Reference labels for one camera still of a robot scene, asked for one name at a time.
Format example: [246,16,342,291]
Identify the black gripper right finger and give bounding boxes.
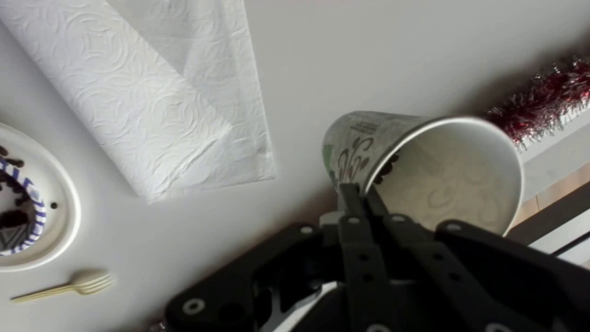
[364,188,590,332]

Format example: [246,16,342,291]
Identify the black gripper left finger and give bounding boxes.
[163,182,394,332]

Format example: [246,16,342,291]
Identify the white patterned paper cup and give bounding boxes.
[320,108,526,237]

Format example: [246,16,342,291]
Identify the red silver tinsel garland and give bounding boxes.
[486,55,590,149]

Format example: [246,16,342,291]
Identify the cream plastic fork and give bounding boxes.
[7,267,117,306]

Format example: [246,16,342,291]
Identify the white round plate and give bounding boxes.
[0,119,82,274]

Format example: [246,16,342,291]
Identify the white paper towel roll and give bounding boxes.
[0,0,278,204]

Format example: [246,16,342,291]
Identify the blue patterned paper bowl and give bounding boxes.
[0,154,49,258]

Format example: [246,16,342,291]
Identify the dark food pieces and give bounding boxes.
[0,143,32,232]

